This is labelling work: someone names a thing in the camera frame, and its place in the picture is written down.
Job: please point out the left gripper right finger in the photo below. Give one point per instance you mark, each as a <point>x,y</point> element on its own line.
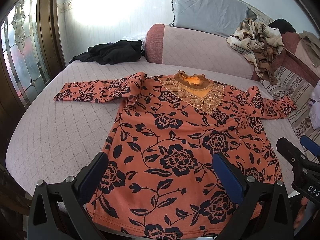
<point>264,210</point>

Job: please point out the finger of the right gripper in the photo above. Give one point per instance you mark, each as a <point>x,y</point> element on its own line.
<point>289,151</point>
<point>310,145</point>

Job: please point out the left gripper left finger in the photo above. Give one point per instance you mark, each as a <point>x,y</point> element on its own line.
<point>57,210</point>

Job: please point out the orange black floral blouse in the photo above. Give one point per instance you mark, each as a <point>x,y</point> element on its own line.
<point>160,182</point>

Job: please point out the black clothes pile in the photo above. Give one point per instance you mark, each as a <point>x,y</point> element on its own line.
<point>112,53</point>

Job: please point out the person's right hand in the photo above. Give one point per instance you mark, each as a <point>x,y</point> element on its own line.
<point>300,214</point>

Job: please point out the lilac white garment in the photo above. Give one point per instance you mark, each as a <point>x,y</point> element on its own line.
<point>314,105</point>

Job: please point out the striped floral cushion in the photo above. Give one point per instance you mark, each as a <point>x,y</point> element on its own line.
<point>298,122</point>

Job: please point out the tan jacket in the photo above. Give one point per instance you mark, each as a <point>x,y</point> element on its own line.
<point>310,42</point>

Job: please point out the beige brown floral cloth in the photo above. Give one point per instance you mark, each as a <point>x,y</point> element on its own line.
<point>260,45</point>

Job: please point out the black garment on headboard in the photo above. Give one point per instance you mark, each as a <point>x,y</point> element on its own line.
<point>282,25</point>

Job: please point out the stained glass wooden door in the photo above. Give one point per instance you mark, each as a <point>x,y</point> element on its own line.
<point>31,56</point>

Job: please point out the pink quilted bolster headboard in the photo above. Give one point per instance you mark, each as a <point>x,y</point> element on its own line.
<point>199,50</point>

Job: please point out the grey pillow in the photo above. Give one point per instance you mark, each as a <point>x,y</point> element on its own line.
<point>218,17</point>

